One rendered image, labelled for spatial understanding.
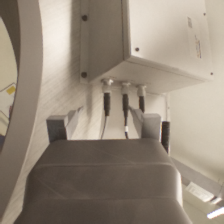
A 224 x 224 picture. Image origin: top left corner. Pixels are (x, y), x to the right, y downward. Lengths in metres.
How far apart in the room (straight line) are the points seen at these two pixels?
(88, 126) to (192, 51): 0.20
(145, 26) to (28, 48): 0.14
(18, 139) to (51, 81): 0.10
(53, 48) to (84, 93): 0.09
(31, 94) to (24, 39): 0.07
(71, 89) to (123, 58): 0.11
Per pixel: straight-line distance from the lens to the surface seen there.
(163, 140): 0.35
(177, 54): 0.25
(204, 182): 5.21
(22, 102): 0.20
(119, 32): 0.22
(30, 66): 0.22
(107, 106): 0.25
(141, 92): 0.29
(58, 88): 0.26
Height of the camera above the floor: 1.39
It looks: 27 degrees up
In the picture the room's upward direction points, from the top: 44 degrees clockwise
